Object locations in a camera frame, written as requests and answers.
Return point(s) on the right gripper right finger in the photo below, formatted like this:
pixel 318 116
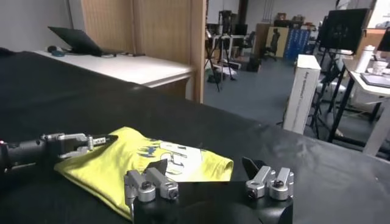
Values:
pixel 268 182

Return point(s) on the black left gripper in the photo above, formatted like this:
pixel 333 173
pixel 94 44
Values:
pixel 30 152

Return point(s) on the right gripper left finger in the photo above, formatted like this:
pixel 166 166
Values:
pixel 146 185

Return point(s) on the yellow-green printed t-shirt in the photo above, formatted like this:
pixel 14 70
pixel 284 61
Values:
pixel 122 164

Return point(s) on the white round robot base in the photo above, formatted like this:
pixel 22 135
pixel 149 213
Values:
pixel 335 91

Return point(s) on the white rectangular table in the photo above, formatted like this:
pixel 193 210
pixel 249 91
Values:
pixel 131 68

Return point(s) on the tall white cardboard box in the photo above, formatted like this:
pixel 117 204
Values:
pixel 301 91

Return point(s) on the black computer mouse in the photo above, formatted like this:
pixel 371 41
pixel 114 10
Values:
pixel 52 48

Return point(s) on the black laptop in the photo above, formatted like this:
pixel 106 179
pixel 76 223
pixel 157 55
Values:
pixel 79 41

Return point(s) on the black trash bin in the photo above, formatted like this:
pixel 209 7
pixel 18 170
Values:
pixel 253 64

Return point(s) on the white height-adjustable desk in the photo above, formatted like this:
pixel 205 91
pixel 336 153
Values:
pixel 377 121

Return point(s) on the black tripod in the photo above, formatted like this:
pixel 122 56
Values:
pixel 221 51

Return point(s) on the yellow poster board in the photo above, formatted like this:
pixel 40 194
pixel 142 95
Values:
pixel 281 42

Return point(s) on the blue poster board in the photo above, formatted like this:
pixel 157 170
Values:
pixel 297 44

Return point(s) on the wooden partition screen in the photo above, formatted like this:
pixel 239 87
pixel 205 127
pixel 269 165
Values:
pixel 164 30

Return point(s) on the closed grey laptop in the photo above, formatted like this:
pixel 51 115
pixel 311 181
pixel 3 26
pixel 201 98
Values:
pixel 376 79

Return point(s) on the white drink bottle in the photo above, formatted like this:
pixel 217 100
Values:
pixel 364 59

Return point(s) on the white cup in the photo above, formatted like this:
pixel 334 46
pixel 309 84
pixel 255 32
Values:
pixel 380 67

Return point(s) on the black monitor on stand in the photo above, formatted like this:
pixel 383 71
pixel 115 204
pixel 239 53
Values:
pixel 342 30

